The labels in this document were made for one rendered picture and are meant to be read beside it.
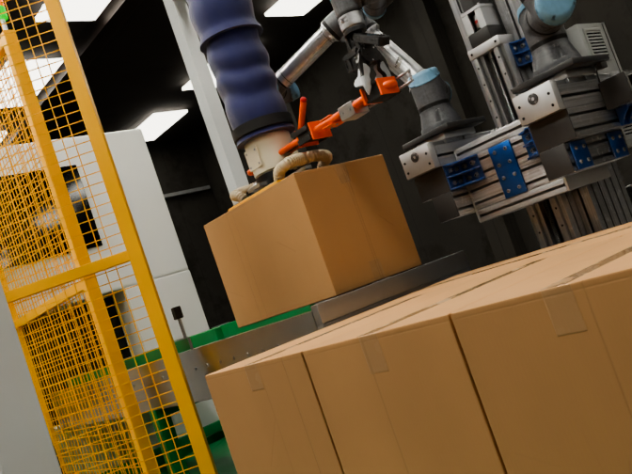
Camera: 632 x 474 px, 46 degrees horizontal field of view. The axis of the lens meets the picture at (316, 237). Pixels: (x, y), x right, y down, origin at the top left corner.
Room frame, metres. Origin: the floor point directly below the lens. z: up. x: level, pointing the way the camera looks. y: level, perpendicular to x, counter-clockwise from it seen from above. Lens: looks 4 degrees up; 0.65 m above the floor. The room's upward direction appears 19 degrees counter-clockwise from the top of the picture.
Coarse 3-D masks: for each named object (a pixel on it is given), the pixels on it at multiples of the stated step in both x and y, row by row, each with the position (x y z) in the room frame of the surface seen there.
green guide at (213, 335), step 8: (216, 328) 2.77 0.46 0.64; (192, 336) 2.90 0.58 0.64; (200, 336) 2.85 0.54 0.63; (208, 336) 2.81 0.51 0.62; (216, 336) 2.77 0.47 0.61; (176, 344) 3.01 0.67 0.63; (184, 344) 2.96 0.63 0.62; (200, 344) 2.87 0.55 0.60; (152, 352) 3.17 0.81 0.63; (160, 352) 3.12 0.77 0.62; (128, 360) 3.37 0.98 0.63; (136, 360) 3.30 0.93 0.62; (144, 360) 3.25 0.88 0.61; (152, 360) 3.19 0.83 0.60; (104, 368) 3.57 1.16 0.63; (128, 368) 3.38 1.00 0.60; (88, 376) 3.74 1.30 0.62; (96, 376) 3.67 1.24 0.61; (72, 384) 3.92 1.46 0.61
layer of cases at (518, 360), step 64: (576, 256) 1.46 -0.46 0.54; (384, 320) 1.55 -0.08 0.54; (448, 320) 1.20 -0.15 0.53; (512, 320) 1.11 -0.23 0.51; (576, 320) 1.03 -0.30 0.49; (256, 384) 1.64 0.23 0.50; (320, 384) 1.48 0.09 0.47; (384, 384) 1.34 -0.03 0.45; (448, 384) 1.23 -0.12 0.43; (512, 384) 1.14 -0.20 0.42; (576, 384) 1.06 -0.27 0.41; (256, 448) 1.71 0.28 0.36; (320, 448) 1.53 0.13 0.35; (384, 448) 1.39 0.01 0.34; (448, 448) 1.27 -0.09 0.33; (512, 448) 1.17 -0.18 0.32; (576, 448) 1.08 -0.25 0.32
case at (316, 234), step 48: (288, 192) 2.32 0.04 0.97; (336, 192) 2.37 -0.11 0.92; (384, 192) 2.50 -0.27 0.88; (240, 240) 2.59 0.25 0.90; (288, 240) 2.39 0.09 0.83; (336, 240) 2.33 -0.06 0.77; (384, 240) 2.45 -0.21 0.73; (240, 288) 2.67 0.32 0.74; (288, 288) 2.45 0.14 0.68; (336, 288) 2.29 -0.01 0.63
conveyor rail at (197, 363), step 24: (240, 336) 2.46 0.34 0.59; (264, 336) 2.36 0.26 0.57; (288, 336) 2.27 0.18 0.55; (192, 360) 2.73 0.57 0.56; (216, 360) 2.61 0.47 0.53; (240, 360) 2.50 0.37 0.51; (144, 384) 3.07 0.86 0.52; (168, 384) 2.91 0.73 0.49; (192, 384) 2.77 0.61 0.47; (96, 408) 3.49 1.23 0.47; (144, 408) 3.12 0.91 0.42
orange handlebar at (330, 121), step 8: (392, 80) 2.12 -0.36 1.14; (352, 104) 2.23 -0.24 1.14; (360, 104) 2.22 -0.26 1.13; (368, 104) 2.25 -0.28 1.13; (320, 120) 2.36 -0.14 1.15; (328, 120) 2.33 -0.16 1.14; (336, 120) 2.32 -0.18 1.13; (320, 128) 2.37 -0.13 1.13; (328, 128) 2.37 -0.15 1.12; (288, 144) 2.51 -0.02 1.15; (296, 144) 2.48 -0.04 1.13; (280, 152) 2.55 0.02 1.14; (304, 152) 2.77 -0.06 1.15
